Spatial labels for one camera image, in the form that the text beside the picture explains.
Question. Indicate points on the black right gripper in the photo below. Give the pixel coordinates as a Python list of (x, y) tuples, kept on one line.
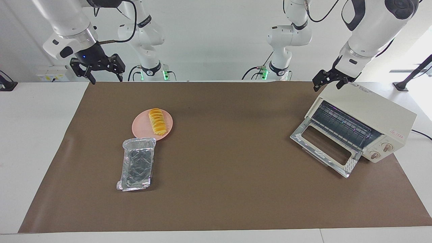
[(94, 59)]

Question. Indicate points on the yellow sliced bread loaf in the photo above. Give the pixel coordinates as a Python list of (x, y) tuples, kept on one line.
[(157, 122)]

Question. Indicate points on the cream toaster oven body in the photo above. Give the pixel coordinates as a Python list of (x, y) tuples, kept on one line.
[(371, 104)]

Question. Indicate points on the aluminium foil tray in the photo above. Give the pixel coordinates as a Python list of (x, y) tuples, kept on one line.
[(137, 165)]

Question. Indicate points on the pink round plate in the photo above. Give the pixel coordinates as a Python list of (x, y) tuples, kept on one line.
[(141, 126)]

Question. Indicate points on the brown table mat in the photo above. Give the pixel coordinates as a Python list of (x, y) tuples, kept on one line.
[(219, 185)]

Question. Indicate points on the long black camera stand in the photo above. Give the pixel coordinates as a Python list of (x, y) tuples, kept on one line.
[(413, 74)]

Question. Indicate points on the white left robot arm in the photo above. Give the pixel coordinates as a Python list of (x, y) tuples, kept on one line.
[(378, 20)]

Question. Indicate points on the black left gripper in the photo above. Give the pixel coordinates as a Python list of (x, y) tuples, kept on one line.
[(332, 74)]

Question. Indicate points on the small black stand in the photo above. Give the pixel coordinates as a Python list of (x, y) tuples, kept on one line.
[(6, 85)]

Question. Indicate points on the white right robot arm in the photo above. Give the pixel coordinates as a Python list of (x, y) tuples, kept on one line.
[(67, 20)]

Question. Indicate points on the cream oven knob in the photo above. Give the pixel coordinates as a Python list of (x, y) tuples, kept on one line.
[(387, 147), (375, 155)]

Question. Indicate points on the glass oven door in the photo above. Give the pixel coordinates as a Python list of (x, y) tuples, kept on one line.
[(303, 135)]

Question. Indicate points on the white wall socket strip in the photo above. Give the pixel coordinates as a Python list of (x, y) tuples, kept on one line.
[(50, 74)]

